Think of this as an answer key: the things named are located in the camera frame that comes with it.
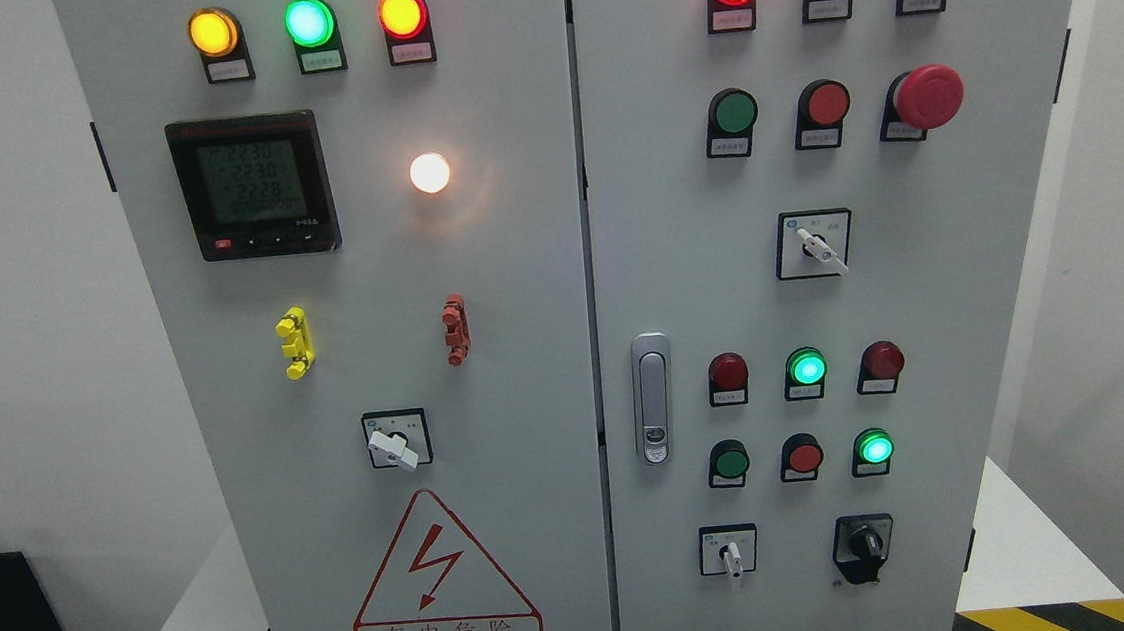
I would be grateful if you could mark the black knob selector switch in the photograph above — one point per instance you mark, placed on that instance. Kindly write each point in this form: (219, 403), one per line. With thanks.
(861, 546)

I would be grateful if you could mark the dark red indicator light left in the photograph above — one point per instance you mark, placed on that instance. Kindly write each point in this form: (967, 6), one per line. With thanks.
(728, 380)

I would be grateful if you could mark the white indicator light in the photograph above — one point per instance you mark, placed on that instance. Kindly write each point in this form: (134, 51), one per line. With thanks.
(430, 172)

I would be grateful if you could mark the green push button lower left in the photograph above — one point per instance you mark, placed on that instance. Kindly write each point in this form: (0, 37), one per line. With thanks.
(728, 464)

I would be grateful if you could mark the left grey cabinet door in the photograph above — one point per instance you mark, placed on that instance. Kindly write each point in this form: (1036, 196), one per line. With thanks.
(513, 428)

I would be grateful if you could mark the grey cabinet door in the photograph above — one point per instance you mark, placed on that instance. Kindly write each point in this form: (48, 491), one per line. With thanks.
(687, 246)
(513, 428)

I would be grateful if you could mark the lit green indicator light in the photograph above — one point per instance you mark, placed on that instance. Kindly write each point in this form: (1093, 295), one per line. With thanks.
(805, 374)

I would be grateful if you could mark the green push button second row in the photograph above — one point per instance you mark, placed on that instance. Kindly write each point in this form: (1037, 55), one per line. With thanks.
(731, 118)

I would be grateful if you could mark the red push button lower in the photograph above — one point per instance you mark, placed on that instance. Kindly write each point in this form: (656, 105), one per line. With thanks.
(801, 458)

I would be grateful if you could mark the right grey cabinet door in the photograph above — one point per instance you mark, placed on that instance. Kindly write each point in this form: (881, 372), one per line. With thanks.
(687, 246)

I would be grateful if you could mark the red electric warning sticker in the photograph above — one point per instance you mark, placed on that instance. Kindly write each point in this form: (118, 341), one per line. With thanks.
(436, 576)

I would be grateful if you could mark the black digital power meter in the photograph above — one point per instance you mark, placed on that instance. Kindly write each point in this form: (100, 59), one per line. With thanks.
(256, 185)

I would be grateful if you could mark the red push button second row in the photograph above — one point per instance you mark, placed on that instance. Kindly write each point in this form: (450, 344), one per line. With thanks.
(821, 110)

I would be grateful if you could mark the green lamp button lower right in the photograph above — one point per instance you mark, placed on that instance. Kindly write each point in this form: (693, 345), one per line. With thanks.
(872, 449)

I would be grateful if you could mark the red indicator light top left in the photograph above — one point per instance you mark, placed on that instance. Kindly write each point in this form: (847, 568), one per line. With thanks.
(407, 29)

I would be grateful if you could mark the green indicator light top left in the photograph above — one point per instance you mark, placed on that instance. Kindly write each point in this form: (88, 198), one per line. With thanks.
(316, 36)

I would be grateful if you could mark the red emergency stop button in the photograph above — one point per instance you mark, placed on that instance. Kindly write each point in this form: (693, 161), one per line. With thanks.
(919, 100)

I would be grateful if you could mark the yellow indicator light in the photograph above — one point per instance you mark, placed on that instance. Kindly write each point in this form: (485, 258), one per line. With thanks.
(220, 40)

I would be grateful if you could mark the white platform with hazard stripes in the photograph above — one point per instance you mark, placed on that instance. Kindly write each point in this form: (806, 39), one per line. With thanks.
(1024, 575)

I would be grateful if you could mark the silver door handle lock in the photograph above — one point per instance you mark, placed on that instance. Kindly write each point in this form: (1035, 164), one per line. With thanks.
(650, 359)

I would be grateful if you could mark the white selector switch left door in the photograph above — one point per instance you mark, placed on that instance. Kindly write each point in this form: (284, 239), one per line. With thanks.
(398, 438)

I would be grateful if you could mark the white selector switch upper right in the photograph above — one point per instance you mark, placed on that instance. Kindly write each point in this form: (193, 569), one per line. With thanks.
(813, 244)

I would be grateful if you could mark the white selector switch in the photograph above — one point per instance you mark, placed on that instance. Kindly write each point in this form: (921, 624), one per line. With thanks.
(813, 244)
(728, 550)

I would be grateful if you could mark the white selector switch lower right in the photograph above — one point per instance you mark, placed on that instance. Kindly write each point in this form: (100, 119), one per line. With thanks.
(728, 550)

